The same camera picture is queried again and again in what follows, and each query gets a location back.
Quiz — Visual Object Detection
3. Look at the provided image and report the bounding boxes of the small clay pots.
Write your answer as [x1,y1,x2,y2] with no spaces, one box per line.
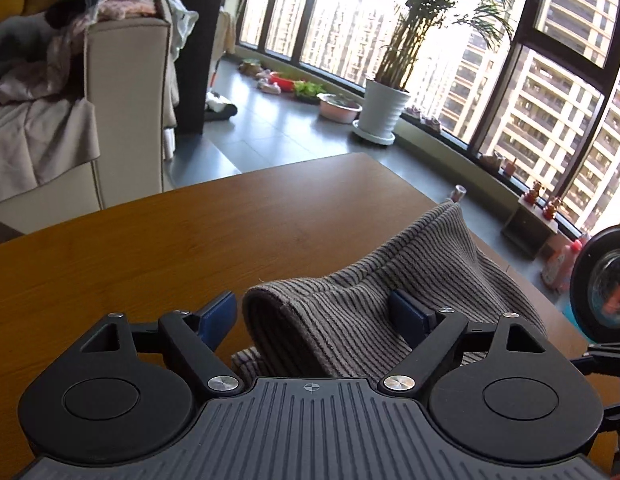
[478,151,518,177]

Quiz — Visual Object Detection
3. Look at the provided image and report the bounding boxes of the black white bundle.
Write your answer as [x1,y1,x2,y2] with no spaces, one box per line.
[204,91,239,122]

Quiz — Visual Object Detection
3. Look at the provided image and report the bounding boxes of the dark small cabinet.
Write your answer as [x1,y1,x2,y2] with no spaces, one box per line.
[500,195,560,261]

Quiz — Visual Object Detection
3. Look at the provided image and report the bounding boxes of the black window frame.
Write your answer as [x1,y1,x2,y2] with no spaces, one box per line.
[237,0,620,241]

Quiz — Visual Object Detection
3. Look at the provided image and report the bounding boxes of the pink soft toy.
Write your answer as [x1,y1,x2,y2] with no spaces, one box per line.
[255,67,283,95]

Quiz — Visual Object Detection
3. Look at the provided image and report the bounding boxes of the red basin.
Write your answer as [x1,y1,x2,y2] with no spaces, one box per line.
[270,72,301,92]

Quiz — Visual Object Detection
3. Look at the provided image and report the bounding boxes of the beige sofa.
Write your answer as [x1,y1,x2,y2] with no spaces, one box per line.
[0,10,178,235]

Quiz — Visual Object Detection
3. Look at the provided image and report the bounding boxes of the tall green plant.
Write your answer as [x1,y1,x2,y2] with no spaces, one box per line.
[375,0,535,92]

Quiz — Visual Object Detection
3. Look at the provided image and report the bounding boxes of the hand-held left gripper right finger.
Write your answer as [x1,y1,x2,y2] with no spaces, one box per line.
[384,289,545,393]

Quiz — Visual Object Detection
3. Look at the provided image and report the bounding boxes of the grey neck pillow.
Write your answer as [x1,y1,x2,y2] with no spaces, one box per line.
[0,15,56,81]

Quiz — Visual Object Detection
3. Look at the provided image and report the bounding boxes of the cream hanging garment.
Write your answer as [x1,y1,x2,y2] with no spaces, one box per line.
[217,5,239,59]

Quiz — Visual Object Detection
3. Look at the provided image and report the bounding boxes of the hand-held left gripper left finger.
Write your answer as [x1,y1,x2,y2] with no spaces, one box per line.
[82,290,243,393]

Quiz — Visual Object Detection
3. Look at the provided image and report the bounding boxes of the pile of mixed clothes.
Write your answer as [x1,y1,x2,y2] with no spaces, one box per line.
[0,0,199,106]

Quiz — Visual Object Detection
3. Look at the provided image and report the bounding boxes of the small sill ornaments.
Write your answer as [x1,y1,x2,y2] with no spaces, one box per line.
[405,105,443,134]

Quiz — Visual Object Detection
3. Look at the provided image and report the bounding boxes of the grey striped sweater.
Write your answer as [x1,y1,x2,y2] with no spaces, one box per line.
[232,199,548,381]

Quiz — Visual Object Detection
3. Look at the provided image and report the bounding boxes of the pink bottle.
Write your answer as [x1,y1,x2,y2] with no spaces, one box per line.
[541,237,585,293]

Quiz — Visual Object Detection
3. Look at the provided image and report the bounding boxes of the white ribbed plant pot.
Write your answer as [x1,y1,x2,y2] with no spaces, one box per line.
[359,77,412,143]

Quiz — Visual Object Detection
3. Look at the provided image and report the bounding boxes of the white pot saucer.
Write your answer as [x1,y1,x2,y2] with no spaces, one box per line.
[352,120,397,147]

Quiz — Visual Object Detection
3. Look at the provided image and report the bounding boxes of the tray of green vegetables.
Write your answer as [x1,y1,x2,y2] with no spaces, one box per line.
[294,80,327,104]

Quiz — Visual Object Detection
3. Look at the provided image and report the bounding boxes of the pink basin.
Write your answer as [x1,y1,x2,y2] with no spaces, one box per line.
[317,92,363,125]

